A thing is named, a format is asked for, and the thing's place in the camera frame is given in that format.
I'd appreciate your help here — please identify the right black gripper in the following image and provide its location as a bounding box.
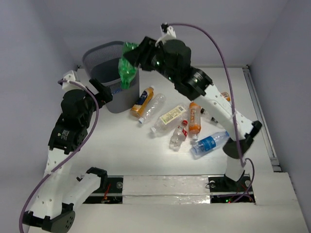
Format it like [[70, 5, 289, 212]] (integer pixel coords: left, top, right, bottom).
[[124, 34, 178, 83]]

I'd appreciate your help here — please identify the green plastic bottle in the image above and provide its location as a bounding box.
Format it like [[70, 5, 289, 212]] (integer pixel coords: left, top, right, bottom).
[[118, 42, 138, 89]]

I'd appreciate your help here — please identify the clear bottle blue label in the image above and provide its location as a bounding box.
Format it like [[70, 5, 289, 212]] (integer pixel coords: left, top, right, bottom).
[[111, 88, 122, 95]]

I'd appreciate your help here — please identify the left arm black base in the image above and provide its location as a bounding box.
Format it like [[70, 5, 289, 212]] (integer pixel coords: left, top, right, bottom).
[[84, 176, 123, 204]]

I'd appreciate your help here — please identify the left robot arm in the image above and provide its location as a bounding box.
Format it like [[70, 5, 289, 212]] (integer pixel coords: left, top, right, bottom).
[[18, 78, 113, 233]]

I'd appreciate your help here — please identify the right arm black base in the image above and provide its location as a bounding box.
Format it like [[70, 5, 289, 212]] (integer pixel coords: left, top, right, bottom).
[[205, 175, 255, 204]]

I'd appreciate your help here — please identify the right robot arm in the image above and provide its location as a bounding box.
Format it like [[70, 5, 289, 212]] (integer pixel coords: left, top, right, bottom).
[[123, 37, 262, 190]]

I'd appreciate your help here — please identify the grey mesh waste bin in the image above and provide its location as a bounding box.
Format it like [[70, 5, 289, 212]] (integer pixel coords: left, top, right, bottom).
[[82, 41, 140, 114]]

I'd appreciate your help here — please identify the orange bottle blue white label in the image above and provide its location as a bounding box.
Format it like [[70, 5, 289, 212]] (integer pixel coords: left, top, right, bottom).
[[130, 85, 155, 117]]

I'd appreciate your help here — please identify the clear ribbed plastic bottle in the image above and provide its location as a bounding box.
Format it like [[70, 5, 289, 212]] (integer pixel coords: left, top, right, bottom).
[[138, 93, 166, 124]]

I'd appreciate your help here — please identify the clear bottle yellow label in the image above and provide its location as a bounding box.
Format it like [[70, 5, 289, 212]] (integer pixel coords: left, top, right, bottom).
[[151, 103, 189, 134]]

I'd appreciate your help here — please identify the orange bottle white cap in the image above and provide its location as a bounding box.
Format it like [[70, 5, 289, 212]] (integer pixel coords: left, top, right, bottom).
[[189, 102, 201, 141]]

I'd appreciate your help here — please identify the clear bottle red cap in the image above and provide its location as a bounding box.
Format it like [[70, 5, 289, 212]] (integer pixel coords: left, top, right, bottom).
[[169, 119, 188, 150]]

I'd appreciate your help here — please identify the clear bottle black label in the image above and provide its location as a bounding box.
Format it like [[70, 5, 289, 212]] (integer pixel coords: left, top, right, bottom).
[[201, 108, 223, 128]]

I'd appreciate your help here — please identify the small orange juice bottle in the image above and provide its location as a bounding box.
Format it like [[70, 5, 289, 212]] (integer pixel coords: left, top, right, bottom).
[[221, 92, 231, 102]]

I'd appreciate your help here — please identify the blue tinted water bottle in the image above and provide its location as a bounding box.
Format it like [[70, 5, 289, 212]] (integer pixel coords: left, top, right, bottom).
[[190, 131, 229, 159]]

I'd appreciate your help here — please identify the silver foil tape strip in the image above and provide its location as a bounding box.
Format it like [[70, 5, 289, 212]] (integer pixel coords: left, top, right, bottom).
[[122, 175, 210, 205]]

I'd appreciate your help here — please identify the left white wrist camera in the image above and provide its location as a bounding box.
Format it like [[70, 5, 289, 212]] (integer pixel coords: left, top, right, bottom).
[[58, 70, 80, 92]]

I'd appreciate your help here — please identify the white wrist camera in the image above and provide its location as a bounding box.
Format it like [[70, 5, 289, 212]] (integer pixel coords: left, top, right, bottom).
[[58, 70, 80, 92], [155, 23, 176, 47]]

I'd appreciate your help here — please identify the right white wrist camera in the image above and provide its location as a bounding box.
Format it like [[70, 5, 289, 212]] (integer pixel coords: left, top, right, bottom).
[[155, 23, 176, 47]]

